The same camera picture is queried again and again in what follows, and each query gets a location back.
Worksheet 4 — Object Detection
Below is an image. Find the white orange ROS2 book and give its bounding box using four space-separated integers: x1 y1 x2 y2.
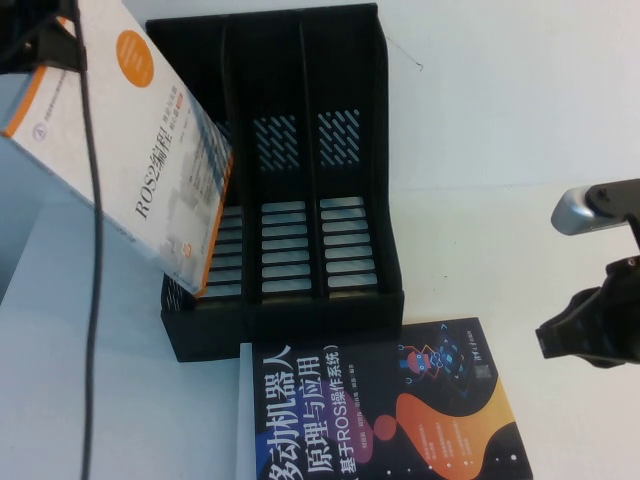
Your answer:
0 0 236 301

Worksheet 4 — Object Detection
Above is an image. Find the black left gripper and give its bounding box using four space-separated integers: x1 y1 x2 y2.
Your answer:
0 0 90 77

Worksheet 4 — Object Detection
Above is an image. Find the black plastic book stand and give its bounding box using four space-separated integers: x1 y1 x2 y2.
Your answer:
143 2 406 363

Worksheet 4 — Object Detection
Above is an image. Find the dark colourful robot book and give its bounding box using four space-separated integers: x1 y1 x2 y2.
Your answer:
237 316 534 480

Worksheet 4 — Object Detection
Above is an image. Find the thin wire on wall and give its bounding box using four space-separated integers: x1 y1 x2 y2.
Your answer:
388 38 425 72

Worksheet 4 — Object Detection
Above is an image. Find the thick black camera cable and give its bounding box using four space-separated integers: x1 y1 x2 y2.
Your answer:
72 0 105 480

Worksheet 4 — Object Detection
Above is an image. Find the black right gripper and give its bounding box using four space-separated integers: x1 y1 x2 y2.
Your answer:
534 253 640 370

